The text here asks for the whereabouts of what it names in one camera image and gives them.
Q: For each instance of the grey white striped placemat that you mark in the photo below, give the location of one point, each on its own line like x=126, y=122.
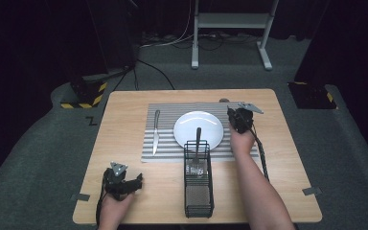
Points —
x=167, y=150

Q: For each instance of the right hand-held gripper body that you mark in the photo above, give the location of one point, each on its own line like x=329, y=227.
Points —
x=241, y=119

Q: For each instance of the black base with hazard tape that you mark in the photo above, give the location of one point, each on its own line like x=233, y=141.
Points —
x=313, y=96
x=86, y=92

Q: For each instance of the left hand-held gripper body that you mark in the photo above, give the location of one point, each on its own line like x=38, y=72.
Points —
x=115, y=183

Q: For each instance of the person's right hand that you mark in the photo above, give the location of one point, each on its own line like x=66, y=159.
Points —
x=242, y=142

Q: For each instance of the person's left hand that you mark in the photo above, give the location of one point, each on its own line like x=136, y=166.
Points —
x=111, y=211

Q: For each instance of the small dark round object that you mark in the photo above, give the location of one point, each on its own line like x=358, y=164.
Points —
x=224, y=100

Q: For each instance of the white round plate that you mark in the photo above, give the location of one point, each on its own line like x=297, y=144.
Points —
x=188, y=127

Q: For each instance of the white metal stand frame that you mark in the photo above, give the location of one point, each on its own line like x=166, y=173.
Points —
x=230, y=20

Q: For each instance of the grey tape piece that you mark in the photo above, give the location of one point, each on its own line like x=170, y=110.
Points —
x=312, y=191
x=80, y=197

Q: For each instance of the silver table knife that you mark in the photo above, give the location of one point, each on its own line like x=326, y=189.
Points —
x=156, y=140

